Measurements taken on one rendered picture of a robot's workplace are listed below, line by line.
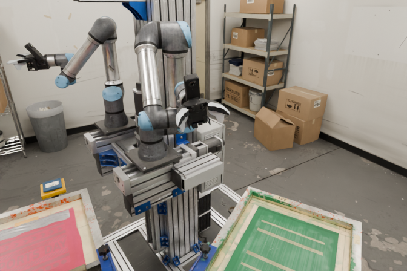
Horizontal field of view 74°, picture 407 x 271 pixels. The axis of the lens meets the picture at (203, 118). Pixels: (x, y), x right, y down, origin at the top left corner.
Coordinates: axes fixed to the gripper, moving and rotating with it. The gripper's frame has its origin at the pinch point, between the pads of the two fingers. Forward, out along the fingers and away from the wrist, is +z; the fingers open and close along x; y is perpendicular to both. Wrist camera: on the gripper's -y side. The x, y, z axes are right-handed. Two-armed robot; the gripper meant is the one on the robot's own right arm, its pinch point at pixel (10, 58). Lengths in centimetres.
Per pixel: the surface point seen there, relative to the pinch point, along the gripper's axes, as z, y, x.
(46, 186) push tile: -14, 66, -42
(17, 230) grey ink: -10, 62, -75
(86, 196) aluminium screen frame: -40, 61, -60
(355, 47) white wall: -351, 41, 125
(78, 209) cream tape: -36, 64, -65
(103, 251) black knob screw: -55, 48, -104
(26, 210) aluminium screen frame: -11, 60, -64
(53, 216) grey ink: -25, 63, -69
